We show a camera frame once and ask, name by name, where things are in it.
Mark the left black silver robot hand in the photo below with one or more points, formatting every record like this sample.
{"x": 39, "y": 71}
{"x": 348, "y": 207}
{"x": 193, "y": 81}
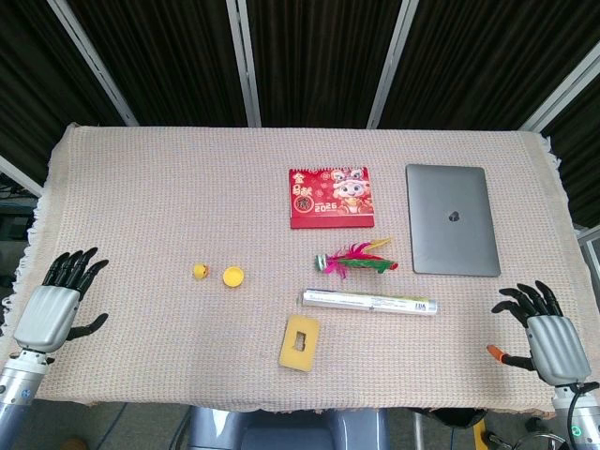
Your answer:
{"x": 47, "y": 311}

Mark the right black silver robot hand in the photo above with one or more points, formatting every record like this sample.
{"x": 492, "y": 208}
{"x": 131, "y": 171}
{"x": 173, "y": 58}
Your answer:
{"x": 555, "y": 342}

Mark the small yellow toy figure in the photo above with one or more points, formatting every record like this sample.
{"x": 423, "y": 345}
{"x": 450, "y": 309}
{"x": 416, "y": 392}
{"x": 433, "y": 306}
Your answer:
{"x": 200, "y": 272}

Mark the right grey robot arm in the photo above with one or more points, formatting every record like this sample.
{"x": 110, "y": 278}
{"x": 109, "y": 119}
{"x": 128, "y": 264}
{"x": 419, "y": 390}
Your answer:
{"x": 581, "y": 412}

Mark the grey closed laptop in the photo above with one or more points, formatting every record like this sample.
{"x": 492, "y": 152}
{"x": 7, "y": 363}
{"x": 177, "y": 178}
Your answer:
{"x": 452, "y": 220}

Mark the beige woven tablecloth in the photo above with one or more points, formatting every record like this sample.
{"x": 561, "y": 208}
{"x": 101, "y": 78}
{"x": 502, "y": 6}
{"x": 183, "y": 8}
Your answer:
{"x": 187, "y": 187}

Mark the colourful feather shuttlecock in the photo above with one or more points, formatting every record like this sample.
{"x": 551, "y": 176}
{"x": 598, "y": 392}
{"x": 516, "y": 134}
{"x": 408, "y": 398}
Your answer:
{"x": 358, "y": 262}

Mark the yellow sponge with rectangular hole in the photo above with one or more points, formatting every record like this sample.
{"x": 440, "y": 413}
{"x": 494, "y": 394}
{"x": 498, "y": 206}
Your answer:
{"x": 295, "y": 351}

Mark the red 2026 desk calendar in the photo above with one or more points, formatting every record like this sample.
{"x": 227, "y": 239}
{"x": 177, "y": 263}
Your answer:
{"x": 330, "y": 199}

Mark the grey robot torso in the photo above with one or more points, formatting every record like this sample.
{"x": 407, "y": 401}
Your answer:
{"x": 290, "y": 429}

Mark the black pleated curtain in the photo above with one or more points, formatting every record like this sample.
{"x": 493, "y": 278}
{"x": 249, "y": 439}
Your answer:
{"x": 178, "y": 61}

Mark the aluminium frame post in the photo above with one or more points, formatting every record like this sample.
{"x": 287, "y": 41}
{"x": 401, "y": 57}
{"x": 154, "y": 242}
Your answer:
{"x": 19, "y": 174}
{"x": 94, "y": 63}
{"x": 562, "y": 91}
{"x": 244, "y": 61}
{"x": 391, "y": 65}

